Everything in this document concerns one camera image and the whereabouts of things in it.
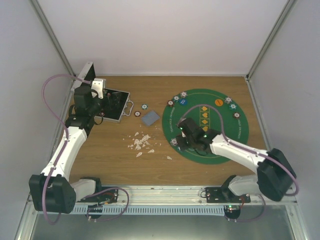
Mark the white debris pile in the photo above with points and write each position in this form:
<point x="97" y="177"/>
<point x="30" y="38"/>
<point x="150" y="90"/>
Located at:
<point x="145" y="144"/>

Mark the orange big blind button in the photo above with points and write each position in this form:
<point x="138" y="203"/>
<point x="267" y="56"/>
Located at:
<point x="219" y="102"/>

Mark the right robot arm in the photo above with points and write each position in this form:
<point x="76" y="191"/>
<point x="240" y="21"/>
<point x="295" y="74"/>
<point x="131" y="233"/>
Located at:
<point x="272" y="173"/>

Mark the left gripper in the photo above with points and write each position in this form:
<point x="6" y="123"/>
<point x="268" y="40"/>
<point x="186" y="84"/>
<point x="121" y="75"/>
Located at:
<point x="115" y="101"/>

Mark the round green poker mat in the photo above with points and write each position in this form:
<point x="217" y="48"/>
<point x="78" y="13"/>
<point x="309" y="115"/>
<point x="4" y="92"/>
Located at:
<point x="206" y="118"/>

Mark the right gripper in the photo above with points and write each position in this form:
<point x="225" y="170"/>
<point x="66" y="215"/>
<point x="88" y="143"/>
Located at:
<point x="183" y="146"/>

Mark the aluminium poker case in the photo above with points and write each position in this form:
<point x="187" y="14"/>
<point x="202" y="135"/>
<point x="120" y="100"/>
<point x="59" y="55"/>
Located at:
<point x="91" y="95"/>

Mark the green fifty chip stack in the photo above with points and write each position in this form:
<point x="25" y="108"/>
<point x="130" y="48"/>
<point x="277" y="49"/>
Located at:
<point x="144" y="106"/>

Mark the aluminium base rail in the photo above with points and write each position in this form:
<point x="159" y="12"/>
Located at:
<point x="158" y="200"/>

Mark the red hundred chip stack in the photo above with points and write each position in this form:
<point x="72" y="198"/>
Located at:
<point x="137" y="113"/>

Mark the blue playing card deck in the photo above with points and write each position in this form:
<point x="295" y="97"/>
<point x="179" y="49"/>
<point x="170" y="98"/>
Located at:
<point x="150" y="118"/>

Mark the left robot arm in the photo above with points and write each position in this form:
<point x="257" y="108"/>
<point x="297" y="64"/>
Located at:
<point x="65" y="150"/>

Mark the blue small blind button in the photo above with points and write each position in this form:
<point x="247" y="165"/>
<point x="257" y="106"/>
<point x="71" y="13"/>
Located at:
<point x="183" y="102"/>

